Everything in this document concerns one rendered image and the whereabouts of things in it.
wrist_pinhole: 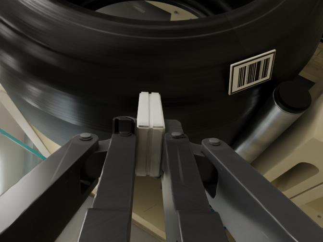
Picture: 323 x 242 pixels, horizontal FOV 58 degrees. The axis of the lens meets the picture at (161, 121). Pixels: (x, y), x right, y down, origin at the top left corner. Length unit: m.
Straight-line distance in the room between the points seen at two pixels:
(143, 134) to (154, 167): 0.02
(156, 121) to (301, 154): 0.27
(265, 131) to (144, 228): 0.73
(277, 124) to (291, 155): 0.04
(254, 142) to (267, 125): 0.06
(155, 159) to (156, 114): 0.03
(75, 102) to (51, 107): 0.05
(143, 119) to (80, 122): 0.23
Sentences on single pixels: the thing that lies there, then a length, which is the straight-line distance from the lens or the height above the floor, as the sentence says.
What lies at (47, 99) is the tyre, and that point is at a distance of 0.38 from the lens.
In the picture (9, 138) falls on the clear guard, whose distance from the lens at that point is 1.22.
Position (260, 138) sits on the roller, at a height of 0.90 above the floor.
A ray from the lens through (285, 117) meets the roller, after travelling 0.39.
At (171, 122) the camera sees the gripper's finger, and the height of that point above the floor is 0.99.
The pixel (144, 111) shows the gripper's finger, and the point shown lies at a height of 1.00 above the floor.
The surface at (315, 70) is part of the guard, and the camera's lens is 1.00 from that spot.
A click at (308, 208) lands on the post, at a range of 0.78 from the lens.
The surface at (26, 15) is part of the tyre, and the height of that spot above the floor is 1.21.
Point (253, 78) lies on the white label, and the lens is 0.36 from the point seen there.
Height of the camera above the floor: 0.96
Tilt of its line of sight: 10 degrees up
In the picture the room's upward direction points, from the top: 61 degrees counter-clockwise
